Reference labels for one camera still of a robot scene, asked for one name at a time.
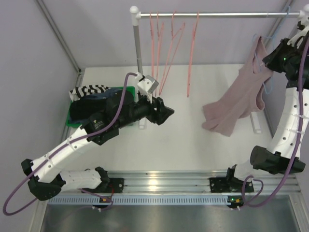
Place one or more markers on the slotted grey cable duct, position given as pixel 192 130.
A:
pixel 146 200

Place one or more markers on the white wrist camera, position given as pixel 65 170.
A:
pixel 302 29
pixel 146 86

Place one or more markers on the green plastic bin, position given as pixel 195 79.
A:
pixel 86 100

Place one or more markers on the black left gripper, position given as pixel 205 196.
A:
pixel 157 110

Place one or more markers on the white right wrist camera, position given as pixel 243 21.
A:
pixel 302 29

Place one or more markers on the striped black white garment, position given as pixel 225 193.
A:
pixel 79 92

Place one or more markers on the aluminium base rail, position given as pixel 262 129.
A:
pixel 192 182

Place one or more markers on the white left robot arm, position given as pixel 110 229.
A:
pixel 47 175

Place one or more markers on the blue denim garment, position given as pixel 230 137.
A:
pixel 103 95

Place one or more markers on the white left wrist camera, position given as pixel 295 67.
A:
pixel 146 86

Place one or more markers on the white clothes rack frame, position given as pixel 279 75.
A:
pixel 136 16

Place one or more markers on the blue wire hanger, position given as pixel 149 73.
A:
pixel 269 41

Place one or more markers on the mauve tank top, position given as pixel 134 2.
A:
pixel 243 96

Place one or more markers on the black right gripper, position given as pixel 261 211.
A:
pixel 270 60

